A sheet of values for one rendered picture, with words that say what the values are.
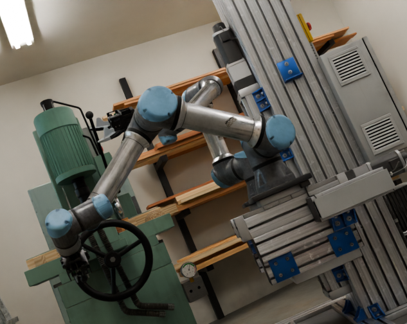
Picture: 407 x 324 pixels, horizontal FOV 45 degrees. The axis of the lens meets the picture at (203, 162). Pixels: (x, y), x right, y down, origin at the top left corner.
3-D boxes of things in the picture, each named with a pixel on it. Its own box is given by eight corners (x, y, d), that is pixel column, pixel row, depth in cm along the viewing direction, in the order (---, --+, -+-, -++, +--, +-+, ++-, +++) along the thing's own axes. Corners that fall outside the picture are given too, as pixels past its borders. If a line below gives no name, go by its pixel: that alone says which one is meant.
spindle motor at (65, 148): (56, 182, 203) (29, 114, 207) (59, 189, 220) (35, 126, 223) (96, 167, 208) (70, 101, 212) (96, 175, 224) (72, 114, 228)
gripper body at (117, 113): (104, 113, 212) (130, 104, 215) (109, 130, 217) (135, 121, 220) (108, 119, 206) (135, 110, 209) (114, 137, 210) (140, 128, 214)
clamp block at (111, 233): (83, 254, 182) (74, 231, 183) (84, 256, 195) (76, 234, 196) (121, 238, 186) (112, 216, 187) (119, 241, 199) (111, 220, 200)
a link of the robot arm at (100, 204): (100, 196, 156) (68, 213, 152) (103, 189, 146) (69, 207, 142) (112, 217, 156) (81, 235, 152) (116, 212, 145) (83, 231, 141)
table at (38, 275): (24, 287, 176) (18, 272, 176) (35, 286, 205) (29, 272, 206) (179, 223, 192) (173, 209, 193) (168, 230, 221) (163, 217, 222)
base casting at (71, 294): (64, 309, 186) (56, 287, 187) (71, 301, 240) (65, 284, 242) (173, 261, 198) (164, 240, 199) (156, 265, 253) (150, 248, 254)
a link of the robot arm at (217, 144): (238, 180, 230) (197, 77, 239) (215, 192, 239) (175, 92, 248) (251, 178, 240) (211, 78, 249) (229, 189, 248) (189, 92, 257)
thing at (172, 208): (59, 260, 204) (55, 251, 204) (59, 260, 206) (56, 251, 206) (178, 211, 219) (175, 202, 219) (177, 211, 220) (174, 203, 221)
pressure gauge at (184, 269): (186, 285, 190) (178, 265, 192) (184, 285, 194) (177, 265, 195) (201, 278, 192) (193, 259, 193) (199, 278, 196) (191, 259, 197)
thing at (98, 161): (105, 186, 232) (93, 157, 234) (104, 189, 241) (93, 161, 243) (121, 179, 235) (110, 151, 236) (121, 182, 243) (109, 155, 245)
